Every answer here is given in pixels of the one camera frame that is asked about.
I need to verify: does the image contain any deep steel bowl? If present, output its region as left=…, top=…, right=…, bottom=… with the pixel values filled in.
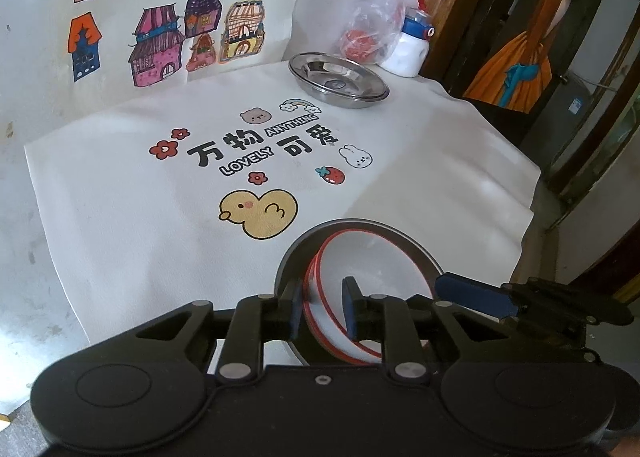
left=276, top=218, right=442, bottom=365

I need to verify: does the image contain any shallow steel plate with sticker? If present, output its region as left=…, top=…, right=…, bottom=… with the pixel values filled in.
left=288, top=52, right=390, bottom=109

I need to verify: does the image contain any white printed table mat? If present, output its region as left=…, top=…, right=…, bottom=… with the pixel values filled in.
left=25, top=62, right=540, bottom=342

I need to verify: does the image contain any white bottle blue red cap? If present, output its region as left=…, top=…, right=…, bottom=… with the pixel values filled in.
left=380, top=0, right=435, bottom=78

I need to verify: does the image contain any clear plastic bag red item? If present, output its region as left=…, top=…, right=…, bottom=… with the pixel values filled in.
left=337, top=0, right=406, bottom=65

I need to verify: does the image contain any orange dress figure painting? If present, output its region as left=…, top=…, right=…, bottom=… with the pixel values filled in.
left=463, top=0, right=592, bottom=113

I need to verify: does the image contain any houses drawing paper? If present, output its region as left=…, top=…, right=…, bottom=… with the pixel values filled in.
left=51, top=0, right=297, bottom=108

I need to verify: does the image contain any brown wooden door frame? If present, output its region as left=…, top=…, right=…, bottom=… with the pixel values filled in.
left=418, top=0, right=501, bottom=83

